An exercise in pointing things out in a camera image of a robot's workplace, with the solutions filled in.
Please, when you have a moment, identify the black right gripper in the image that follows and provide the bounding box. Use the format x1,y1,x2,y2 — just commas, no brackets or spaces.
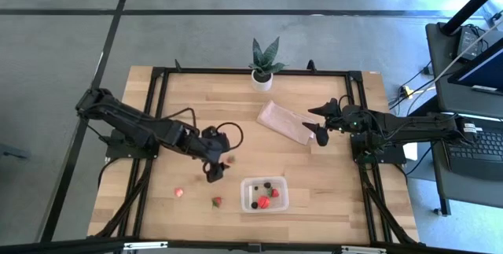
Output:
301,98,369,148

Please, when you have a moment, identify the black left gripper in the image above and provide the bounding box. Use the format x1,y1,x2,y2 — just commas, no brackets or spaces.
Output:
198,126,232,184

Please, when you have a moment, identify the clear plastic tupperware container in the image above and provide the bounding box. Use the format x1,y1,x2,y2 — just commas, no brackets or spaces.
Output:
240,175,290,213

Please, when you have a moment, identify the snake plant in white pot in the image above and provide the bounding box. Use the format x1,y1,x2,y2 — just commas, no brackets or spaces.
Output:
248,35,287,92

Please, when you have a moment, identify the black diagonal pole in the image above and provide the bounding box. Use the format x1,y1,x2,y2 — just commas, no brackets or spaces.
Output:
407,95,442,120
440,0,503,35

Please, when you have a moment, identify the black power adapter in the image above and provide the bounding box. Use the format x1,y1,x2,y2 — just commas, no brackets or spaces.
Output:
457,24,483,61

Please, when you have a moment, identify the black computer monitor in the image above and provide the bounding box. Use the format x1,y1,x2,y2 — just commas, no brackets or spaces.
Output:
447,37,503,98

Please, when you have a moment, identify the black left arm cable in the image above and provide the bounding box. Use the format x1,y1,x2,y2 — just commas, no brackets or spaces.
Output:
215,121,245,151

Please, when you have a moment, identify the black frame crossbar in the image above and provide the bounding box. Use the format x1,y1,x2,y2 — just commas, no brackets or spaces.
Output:
0,237,503,254

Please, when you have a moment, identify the black aluminium table frame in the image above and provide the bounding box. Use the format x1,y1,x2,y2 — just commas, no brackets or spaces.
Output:
88,60,425,247

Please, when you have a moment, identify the silver metal bracket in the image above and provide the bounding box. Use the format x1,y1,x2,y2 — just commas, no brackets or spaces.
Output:
340,245,388,254
123,241,169,252

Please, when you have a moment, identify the white cable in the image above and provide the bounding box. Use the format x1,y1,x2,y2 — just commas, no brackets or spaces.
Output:
431,20,503,86

